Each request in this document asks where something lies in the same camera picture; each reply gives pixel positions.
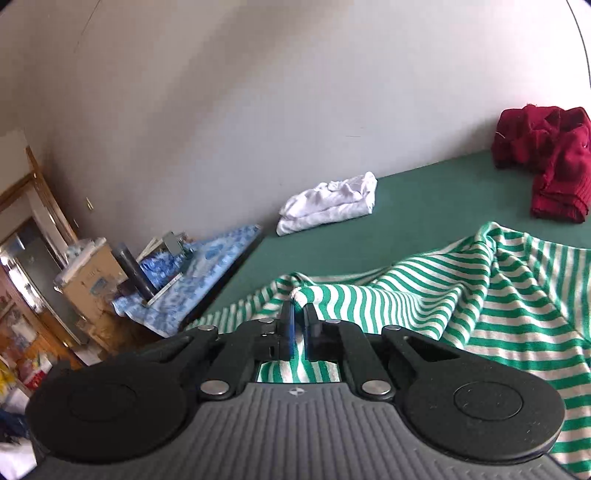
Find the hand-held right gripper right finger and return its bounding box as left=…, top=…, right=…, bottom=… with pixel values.
left=302, top=302, right=463, bottom=401

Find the red knit sweater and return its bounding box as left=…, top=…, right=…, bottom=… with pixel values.
left=490, top=104, right=591, bottom=225

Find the black wall cable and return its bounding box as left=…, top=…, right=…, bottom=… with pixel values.
left=566, top=0, right=591, bottom=89

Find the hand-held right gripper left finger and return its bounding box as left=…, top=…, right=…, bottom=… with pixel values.
left=136, top=300, right=297, bottom=401

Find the wooden shelf cabinet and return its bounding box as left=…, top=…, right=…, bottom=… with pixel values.
left=0, top=145, right=90, bottom=370

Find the white folded shirt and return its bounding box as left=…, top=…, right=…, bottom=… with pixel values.
left=279, top=172, right=378, bottom=220

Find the blue floral towel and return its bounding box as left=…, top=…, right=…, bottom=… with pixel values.
left=113, top=224, right=263, bottom=337

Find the grey cylinder bottle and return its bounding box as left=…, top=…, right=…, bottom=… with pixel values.
left=113, top=243, right=158, bottom=301

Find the printed cardboard box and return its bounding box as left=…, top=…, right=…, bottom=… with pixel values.
left=53, top=237, right=127, bottom=324

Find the green white striped shirt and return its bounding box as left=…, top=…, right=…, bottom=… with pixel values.
left=191, top=222, right=591, bottom=480

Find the brown cardboard box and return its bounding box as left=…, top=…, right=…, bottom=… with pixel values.
left=76, top=305, right=136, bottom=357

